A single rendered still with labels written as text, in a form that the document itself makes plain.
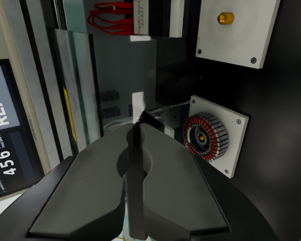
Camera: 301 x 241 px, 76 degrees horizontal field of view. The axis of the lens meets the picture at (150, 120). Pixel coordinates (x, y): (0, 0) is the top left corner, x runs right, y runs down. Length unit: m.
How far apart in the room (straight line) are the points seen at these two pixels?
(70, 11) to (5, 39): 0.11
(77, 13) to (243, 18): 0.27
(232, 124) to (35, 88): 0.37
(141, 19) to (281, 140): 0.32
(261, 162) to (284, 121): 0.10
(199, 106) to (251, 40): 0.18
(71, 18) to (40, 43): 0.06
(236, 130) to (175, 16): 0.24
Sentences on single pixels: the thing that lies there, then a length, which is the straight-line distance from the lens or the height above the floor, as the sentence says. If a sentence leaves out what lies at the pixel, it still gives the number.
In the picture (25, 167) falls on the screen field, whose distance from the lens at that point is 0.47.
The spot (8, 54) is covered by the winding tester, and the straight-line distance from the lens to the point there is 0.39.
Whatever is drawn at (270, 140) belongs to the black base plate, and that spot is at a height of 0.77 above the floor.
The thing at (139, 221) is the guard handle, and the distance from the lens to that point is 0.19.
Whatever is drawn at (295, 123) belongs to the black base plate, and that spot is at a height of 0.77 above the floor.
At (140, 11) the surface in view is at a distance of 0.38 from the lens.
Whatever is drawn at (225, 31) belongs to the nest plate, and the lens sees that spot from 0.42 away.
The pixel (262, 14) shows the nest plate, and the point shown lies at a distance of 0.38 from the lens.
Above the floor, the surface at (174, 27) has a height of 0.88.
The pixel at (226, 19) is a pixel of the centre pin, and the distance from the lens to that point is 0.39.
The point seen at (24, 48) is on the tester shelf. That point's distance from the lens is 0.36.
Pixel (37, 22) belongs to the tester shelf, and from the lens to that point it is 0.36.
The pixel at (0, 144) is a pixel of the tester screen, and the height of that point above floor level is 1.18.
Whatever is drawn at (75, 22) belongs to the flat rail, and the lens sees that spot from 0.36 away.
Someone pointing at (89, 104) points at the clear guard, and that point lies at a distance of 0.20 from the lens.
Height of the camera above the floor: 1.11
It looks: 29 degrees down
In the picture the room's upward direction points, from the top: 105 degrees counter-clockwise
